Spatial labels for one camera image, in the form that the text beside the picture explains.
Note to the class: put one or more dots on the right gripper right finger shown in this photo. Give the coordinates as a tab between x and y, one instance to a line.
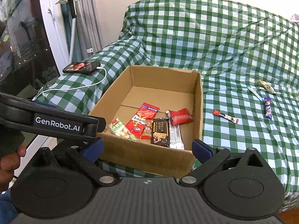
212	161

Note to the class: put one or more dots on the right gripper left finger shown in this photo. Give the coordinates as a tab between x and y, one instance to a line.
84	159

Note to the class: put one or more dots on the silver white snack bar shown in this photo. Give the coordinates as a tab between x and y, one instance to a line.
174	135

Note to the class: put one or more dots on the clear rice cracker packet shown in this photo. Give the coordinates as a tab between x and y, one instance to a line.
119	129

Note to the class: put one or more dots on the red white coffee stick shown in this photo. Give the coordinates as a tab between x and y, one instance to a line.
225	116

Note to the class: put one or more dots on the small red snack packet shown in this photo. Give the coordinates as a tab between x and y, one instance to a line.
180	117

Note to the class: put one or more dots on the dark brown cracker packet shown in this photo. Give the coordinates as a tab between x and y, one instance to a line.
160	132

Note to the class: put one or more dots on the purple snack bar wrapper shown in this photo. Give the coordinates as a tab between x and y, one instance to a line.
268	110

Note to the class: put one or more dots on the large red snack packet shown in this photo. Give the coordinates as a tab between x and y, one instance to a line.
137	122

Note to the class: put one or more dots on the small red gold candy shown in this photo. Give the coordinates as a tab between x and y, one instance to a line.
147	132

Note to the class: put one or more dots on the person left hand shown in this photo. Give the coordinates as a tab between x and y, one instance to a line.
9	164

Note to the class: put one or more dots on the black smartphone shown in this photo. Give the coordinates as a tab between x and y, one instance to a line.
81	67

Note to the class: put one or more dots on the thin white blue sachet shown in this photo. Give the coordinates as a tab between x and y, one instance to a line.
255	93

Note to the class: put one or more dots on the open cardboard box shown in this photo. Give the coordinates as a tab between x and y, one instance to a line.
167	89

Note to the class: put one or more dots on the gold wrapped candy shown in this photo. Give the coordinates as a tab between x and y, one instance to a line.
267	86

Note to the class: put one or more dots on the grey curtain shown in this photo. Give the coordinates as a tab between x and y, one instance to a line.
87	28

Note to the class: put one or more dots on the green checkered sofa cover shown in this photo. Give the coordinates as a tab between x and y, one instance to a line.
233	46

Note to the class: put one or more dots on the garment steamer pole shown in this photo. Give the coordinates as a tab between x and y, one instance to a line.
69	17

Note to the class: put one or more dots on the white cloth on sofa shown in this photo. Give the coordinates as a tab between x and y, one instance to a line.
295	18

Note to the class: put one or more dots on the white window door frame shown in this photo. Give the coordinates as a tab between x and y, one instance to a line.
54	26

